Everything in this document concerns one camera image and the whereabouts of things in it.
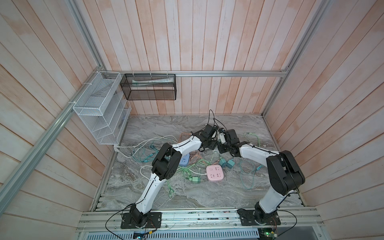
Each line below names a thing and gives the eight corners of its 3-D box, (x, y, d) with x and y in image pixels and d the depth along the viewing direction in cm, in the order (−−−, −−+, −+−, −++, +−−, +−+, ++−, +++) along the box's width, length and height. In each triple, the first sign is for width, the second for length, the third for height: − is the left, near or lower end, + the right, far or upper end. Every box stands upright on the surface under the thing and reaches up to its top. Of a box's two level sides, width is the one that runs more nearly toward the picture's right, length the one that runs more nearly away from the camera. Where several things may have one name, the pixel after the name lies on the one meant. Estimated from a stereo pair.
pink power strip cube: (207, 181, 87) (207, 180, 85) (205, 165, 94) (206, 164, 92) (223, 181, 87) (224, 180, 85) (221, 165, 94) (221, 164, 92)
